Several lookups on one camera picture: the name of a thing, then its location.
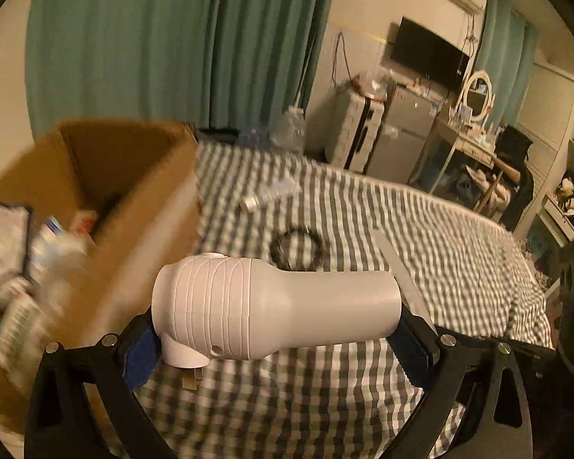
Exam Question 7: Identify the black wall television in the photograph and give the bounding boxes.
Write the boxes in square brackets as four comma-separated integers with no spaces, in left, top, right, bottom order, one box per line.
[391,16,470,93]

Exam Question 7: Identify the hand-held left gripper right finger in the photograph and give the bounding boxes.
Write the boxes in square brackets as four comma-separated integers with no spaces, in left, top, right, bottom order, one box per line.
[380,308,534,459]

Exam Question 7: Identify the black hair ring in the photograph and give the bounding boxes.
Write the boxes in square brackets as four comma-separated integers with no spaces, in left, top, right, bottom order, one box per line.
[269,227,325,271]

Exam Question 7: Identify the clear tube with silver cap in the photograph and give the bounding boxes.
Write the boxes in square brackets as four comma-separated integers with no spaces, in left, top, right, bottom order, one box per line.
[241,178,300,210]

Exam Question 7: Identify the white dressing desk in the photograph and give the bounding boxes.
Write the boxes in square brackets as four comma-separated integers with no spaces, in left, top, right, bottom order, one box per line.
[411,115,512,216]

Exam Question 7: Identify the pack of water bottles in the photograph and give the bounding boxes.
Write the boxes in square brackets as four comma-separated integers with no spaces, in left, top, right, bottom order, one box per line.
[236,127,273,147]

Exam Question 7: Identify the black bag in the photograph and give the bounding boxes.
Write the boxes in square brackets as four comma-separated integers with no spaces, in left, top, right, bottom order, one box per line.
[196,127,242,143]

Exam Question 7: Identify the white paper packet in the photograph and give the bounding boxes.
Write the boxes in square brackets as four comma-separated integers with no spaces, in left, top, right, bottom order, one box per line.
[0,291,53,383]

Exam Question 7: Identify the red and white packet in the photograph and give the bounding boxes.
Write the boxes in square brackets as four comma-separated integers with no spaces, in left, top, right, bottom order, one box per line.
[72,208,99,238]

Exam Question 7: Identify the brown cardboard box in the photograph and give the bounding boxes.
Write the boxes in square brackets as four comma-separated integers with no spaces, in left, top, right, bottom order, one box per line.
[0,119,202,436]

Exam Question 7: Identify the checkered bed sheet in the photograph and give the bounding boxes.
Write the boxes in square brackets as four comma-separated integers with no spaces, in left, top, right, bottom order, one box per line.
[91,141,556,459]

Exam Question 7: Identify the white hair dryer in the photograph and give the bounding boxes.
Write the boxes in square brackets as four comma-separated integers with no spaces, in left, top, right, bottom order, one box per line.
[152,252,403,390]

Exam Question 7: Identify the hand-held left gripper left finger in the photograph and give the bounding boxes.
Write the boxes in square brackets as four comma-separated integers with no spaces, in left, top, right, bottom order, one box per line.
[25,308,173,459]

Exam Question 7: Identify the white flat strip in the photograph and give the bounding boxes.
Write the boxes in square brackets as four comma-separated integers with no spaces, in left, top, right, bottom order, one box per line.
[370,228,438,335]

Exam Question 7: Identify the wide green curtain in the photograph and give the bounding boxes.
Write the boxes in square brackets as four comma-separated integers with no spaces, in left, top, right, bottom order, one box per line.
[24,0,340,142]

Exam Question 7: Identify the white open shelf unit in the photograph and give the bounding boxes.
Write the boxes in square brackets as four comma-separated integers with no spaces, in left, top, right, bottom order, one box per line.
[517,62,574,288]

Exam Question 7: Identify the grey small fridge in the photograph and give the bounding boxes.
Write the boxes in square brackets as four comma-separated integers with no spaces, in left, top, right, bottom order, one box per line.
[366,81,441,182]

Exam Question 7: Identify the wall cable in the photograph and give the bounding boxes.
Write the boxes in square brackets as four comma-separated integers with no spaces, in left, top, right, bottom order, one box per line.
[332,32,360,88]

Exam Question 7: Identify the narrow green curtain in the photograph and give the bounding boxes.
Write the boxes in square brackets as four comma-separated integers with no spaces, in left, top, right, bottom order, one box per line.
[473,0,539,127]

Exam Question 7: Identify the white suitcase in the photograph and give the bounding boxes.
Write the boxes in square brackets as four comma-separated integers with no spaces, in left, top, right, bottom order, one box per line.
[325,88,388,173]

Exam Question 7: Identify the white oval mirror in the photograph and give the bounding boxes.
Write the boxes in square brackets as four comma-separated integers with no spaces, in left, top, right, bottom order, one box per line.
[457,70,496,127]

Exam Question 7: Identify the black chair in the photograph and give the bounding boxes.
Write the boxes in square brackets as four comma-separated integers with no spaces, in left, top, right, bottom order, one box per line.
[495,124,535,233]

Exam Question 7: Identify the black and white packet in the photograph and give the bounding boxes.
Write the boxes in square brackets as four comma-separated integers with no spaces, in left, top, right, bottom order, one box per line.
[0,201,34,292]

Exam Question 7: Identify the clear water bottle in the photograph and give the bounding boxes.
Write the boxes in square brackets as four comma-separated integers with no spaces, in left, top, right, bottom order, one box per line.
[272,106,308,154]

